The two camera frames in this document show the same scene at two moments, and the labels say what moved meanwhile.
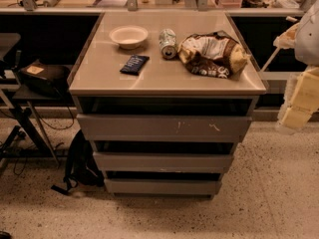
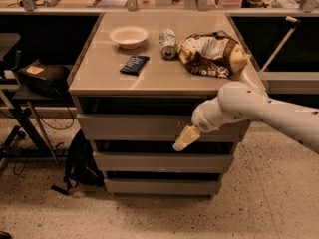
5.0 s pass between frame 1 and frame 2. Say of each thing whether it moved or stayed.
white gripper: moved
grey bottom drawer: stayed
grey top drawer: stayed
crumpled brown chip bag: stayed
